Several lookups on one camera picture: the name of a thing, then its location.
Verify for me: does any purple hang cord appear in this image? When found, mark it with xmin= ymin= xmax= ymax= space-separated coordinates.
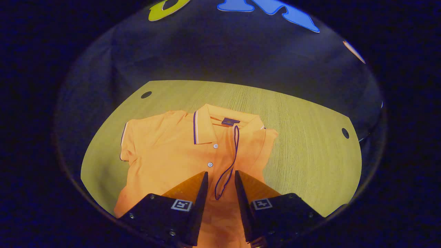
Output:
xmin=214 ymin=125 xmax=240 ymax=200

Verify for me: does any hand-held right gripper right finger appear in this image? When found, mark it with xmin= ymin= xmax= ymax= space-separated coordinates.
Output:
xmin=235 ymin=170 xmax=326 ymax=248

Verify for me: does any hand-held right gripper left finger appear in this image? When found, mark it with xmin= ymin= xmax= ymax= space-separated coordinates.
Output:
xmin=117 ymin=171 xmax=209 ymax=248

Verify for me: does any orange T-shirt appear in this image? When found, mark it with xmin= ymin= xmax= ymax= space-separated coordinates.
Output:
xmin=114 ymin=103 xmax=279 ymax=248

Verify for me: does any black backdrop cloth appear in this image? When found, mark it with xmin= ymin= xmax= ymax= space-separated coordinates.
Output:
xmin=55 ymin=0 xmax=384 ymax=179

